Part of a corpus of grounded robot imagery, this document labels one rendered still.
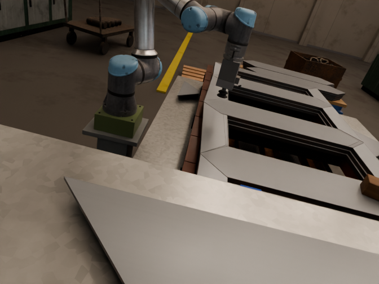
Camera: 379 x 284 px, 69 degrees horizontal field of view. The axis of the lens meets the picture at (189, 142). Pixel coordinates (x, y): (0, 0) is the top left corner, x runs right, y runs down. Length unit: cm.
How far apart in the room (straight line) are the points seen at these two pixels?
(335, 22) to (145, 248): 1243
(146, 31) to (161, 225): 101
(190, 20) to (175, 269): 76
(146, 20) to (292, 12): 1098
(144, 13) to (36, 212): 99
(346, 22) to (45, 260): 1264
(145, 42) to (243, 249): 104
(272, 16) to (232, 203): 1159
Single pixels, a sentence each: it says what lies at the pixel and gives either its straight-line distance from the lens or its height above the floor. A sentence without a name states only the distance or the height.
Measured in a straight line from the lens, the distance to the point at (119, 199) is 38.
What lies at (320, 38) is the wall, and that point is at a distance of 1255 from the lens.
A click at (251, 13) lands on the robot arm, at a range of 102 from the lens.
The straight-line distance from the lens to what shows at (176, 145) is 125.
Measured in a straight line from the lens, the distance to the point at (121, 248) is 33.
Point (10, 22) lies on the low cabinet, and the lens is 482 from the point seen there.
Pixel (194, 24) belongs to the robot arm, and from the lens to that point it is 93.
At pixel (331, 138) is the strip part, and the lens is 139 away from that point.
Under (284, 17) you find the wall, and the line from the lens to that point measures 1205.
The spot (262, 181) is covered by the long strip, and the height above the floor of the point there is 87.
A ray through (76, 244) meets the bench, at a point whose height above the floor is 105.
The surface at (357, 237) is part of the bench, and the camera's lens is 53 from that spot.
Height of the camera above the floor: 134
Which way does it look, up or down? 30 degrees down
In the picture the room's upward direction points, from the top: 15 degrees clockwise
